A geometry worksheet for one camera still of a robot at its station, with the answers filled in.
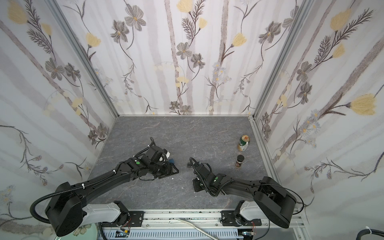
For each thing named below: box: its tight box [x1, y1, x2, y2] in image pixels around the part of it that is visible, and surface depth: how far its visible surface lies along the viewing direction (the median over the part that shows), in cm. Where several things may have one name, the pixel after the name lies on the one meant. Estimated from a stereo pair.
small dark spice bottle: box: [235, 154, 245, 168], surface depth 89 cm
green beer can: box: [237, 134, 251, 152], surface depth 96 cm
